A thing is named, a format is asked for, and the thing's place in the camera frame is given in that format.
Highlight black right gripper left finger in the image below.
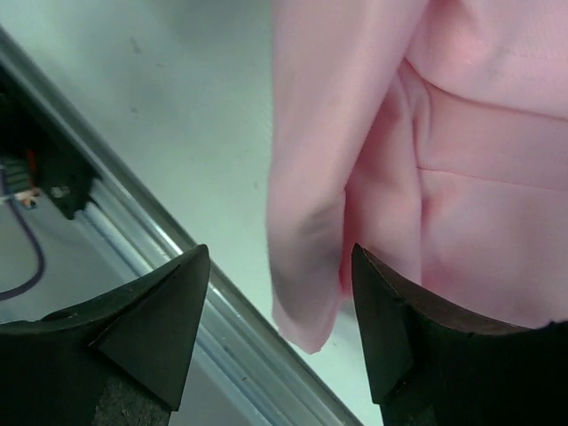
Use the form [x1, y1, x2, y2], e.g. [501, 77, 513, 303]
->
[1, 245, 209, 425]

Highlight aluminium frame rails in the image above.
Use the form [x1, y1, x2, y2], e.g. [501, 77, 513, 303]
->
[1, 34, 356, 425]

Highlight light pink t-shirt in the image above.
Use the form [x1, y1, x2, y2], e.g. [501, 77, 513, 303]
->
[266, 0, 567, 353]

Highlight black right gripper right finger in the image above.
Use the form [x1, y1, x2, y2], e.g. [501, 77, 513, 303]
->
[351, 246, 567, 426]

